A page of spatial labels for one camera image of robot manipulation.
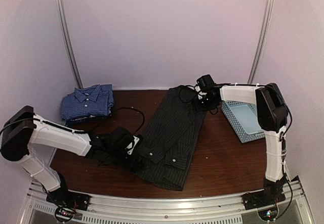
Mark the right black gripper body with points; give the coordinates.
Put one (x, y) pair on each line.
(207, 104)

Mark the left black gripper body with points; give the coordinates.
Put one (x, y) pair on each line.
(115, 157)

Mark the blue checked shirt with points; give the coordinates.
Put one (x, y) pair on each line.
(94, 101)

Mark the black pinstriped long sleeve shirt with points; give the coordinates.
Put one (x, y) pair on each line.
(170, 139)

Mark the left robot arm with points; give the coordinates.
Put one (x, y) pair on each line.
(26, 128)

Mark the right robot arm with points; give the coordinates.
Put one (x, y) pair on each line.
(272, 115)

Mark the light blue perforated plastic basket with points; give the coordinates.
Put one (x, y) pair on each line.
(243, 119)

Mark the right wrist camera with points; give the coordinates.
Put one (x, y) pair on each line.
(200, 93)

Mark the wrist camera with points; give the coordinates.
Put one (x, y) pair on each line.
(200, 93)
(132, 145)

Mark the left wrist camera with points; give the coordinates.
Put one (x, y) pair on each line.
(132, 145)

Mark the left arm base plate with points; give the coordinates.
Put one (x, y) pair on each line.
(66, 210)

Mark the aluminium front rail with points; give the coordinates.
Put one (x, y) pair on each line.
(216, 209)

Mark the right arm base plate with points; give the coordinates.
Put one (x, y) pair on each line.
(267, 208)

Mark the right aluminium corner post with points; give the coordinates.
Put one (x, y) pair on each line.
(262, 39)

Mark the aluminium corner post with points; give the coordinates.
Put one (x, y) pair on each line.
(68, 44)
(262, 39)

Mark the left aluminium corner post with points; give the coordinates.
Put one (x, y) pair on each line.
(68, 44)

